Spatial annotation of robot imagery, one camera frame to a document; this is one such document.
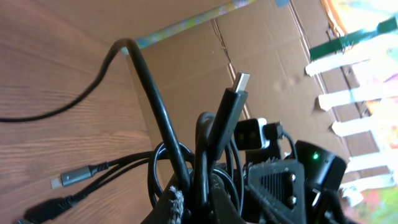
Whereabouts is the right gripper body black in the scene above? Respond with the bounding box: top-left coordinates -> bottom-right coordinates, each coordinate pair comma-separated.
242,139 -> 349,224

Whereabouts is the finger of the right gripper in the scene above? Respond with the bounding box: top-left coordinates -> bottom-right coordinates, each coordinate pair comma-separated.
245,159 -> 307,223

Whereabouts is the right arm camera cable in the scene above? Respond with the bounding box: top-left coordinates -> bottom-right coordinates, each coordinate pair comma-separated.
264,121 -> 300,161

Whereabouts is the thick black USB cable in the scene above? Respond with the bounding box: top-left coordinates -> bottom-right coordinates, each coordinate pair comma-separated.
0,37 -> 251,224

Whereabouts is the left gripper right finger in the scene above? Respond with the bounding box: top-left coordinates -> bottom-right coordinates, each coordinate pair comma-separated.
210,182 -> 246,224

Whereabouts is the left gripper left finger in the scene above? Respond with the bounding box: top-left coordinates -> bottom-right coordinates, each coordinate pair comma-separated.
141,175 -> 190,224

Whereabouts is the thin black USB cable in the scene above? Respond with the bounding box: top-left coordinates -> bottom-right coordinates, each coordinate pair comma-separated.
15,139 -> 246,224

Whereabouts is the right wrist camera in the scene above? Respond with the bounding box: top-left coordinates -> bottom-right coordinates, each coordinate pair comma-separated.
234,118 -> 269,151

